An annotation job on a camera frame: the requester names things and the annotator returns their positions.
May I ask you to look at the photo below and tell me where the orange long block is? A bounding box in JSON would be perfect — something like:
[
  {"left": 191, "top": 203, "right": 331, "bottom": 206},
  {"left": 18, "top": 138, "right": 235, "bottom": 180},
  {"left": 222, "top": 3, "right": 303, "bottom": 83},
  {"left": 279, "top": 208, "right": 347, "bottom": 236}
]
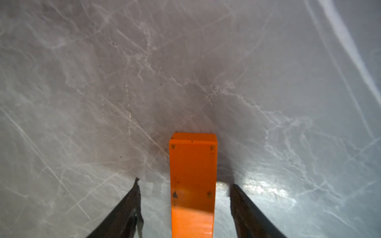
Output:
[{"left": 169, "top": 132, "right": 218, "bottom": 238}]

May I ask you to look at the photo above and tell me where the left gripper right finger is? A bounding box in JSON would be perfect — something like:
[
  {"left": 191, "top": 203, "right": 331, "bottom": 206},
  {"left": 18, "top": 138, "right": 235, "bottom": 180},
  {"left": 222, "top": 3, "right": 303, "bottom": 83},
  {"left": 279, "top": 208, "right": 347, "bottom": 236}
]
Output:
[{"left": 230, "top": 184, "right": 286, "bottom": 238}]

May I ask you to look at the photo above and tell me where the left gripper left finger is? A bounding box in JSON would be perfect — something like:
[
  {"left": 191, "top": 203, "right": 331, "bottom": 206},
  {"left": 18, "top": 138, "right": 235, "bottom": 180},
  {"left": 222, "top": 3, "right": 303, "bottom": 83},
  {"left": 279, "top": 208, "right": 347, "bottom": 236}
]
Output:
[{"left": 87, "top": 178, "right": 144, "bottom": 238}]

